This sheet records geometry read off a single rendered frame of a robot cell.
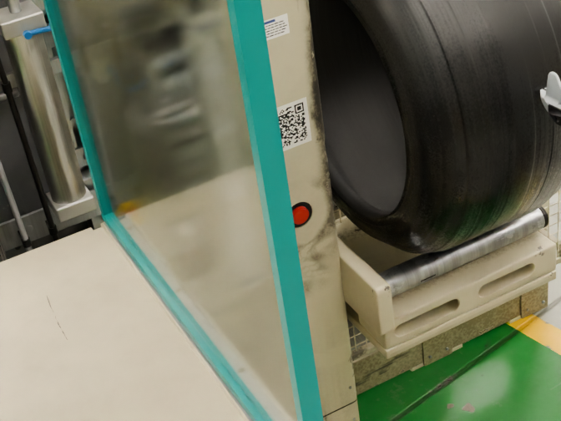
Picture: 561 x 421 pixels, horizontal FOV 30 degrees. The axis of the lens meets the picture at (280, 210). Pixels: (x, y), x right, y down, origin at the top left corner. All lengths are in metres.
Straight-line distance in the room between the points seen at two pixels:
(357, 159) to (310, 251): 0.33
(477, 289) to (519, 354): 1.14
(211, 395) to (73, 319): 0.21
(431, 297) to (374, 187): 0.28
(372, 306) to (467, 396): 1.16
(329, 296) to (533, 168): 0.41
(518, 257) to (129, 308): 0.86
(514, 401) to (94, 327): 1.79
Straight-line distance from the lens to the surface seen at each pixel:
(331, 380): 1.88
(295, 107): 1.56
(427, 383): 2.86
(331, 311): 1.79
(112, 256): 1.28
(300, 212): 1.64
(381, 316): 1.69
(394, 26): 1.49
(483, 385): 2.85
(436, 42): 1.47
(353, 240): 2.01
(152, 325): 1.16
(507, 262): 1.84
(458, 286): 1.79
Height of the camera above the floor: 1.98
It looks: 34 degrees down
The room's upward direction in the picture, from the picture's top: 9 degrees counter-clockwise
